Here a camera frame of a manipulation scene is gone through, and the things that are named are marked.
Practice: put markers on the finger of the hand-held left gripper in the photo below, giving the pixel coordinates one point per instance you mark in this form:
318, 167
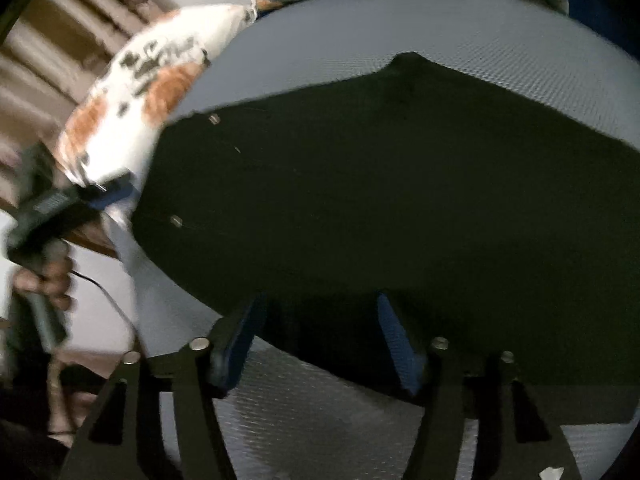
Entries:
112, 192

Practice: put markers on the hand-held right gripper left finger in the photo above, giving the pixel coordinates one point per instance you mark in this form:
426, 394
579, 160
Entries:
245, 327

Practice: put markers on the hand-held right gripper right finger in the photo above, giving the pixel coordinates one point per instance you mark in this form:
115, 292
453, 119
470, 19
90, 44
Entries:
400, 347

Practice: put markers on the black pants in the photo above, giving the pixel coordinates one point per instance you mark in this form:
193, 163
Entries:
375, 185

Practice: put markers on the person's left hand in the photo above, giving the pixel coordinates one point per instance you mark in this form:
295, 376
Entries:
52, 280

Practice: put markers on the white floral pillow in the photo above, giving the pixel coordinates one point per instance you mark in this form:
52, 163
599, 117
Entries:
130, 125

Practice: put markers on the brown striped curtain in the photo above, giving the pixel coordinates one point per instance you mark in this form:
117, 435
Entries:
65, 35

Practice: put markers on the wooden bed frame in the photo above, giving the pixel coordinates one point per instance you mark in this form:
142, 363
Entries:
92, 242

